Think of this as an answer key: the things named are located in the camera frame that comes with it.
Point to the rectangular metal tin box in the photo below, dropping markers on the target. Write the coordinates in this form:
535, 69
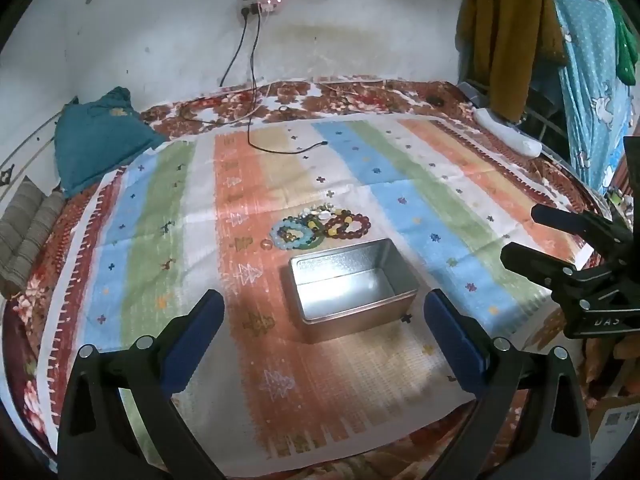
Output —
350, 285

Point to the green jade bangle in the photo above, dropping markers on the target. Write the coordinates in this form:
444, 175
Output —
317, 240

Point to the white power strip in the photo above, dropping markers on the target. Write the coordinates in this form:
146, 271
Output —
260, 6

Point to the blue printed cloth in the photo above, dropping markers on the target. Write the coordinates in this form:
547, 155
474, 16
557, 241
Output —
585, 60

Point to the teal pillow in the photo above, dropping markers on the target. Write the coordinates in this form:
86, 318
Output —
100, 135

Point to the colourful striped mat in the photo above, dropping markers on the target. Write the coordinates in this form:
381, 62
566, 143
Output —
240, 185

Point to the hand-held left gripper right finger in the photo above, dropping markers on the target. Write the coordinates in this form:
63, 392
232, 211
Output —
450, 335

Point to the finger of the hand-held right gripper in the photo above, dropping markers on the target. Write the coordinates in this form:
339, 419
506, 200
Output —
535, 260
570, 221

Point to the metal bed frame rail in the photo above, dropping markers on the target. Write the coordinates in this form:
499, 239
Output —
30, 146

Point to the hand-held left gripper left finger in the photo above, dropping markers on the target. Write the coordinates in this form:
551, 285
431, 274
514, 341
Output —
200, 330

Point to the grey striped folded cushion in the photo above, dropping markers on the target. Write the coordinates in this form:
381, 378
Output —
27, 235

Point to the mustard jacket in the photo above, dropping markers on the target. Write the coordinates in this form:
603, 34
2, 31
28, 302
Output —
510, 25

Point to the white elongated object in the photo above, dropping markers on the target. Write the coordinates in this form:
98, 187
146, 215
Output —
505, 131

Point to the green cloth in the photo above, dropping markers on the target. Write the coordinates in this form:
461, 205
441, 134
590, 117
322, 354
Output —
625, 50

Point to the cardboard box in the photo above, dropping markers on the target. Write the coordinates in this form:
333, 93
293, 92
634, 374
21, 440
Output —
617, 422

